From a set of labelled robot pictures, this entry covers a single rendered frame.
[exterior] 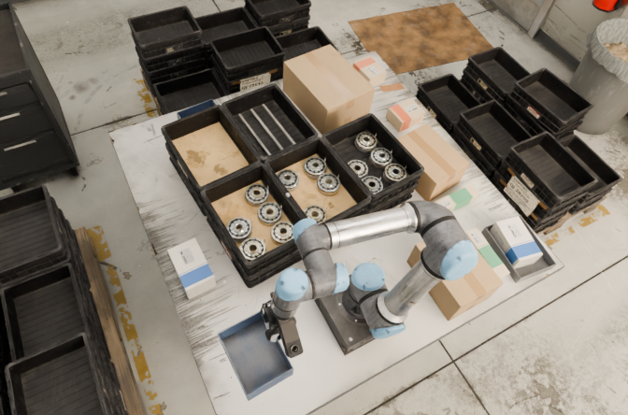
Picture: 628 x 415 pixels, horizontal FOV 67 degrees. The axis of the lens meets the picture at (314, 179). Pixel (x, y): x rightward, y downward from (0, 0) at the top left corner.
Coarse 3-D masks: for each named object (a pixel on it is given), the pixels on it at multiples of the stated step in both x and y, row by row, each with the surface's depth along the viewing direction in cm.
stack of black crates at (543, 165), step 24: (528, 144) 277; (552, 144) 277; (504, 168) 280; (528, 168) 262; (552, 168) 275; (576, 168) 268; (504, 192) 287; (552, 192) 252; (576, 192) 254; (528, 216) 276; (552, 216) 271
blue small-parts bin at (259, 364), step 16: (256, 320) 150; (224, 336) 146; (240, 336) 148; (256, 336) 148; (240, 352) 145; (256, 352) 146; (272, 352) 146; (240, 368) 143; (256, 368) 143; (272, 368) 143; (288, 368) 143; (240, 384) 137; (256, 384) 140; (272, 384) 138
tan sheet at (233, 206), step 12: (240, 192) 208; (216, 204) 204; (228, 204) 204; (240, 204) 205; (228, 216) 201; (240, 216) 201; (252, 216) 202; (240, 228) 198; (252, 228) 198; (264, 228) 199
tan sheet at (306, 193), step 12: (312, 156) 223; (288, 168) 218; (300, 168) 218; (300, 180) 214; (312, 180) 215; (300, 192) 211; (312, 192) 211; (300, 204) 207; (312, 204) 208; (324, 204) 208; (336, 204) 209; (348, 204) 209
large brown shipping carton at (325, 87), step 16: (320, 48) 258; (288, 64) 248; (304, 64) 249; (320, 64) 250; (336, 64) 251; (288, 80) 255; (304, 80) 242; (320, 80) 243; (336, 80) 244; (352, 80) 245; (304, 96) 247; (320, 96) 237; (336, 96) 238; (352, 96) 238; (368, 96) 245; (304, 112) 255; (320, 112) 239; (336, 112) 238; (352, 112) 247; (368, 112) 257; (320, 128) 247
